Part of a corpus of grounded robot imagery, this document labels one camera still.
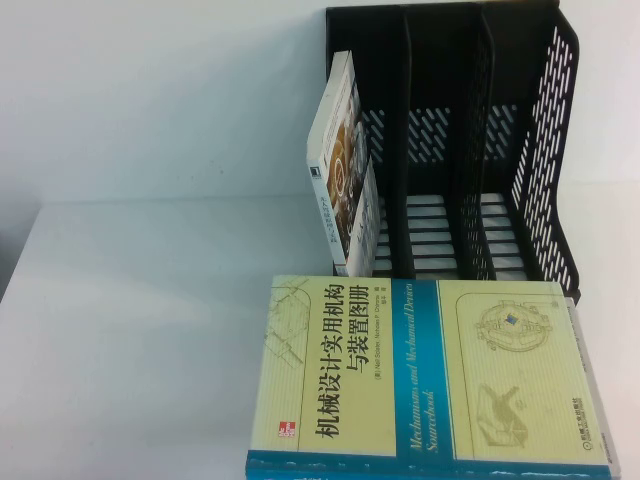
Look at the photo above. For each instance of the white book with gear cover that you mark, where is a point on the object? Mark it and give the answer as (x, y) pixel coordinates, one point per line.
(336, 150)

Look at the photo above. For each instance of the black plastic book stand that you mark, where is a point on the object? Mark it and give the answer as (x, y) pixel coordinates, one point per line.
(440, 75)

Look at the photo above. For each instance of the yellow and blue mechanisms book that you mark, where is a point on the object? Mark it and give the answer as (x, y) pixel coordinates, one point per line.
(400, 370)

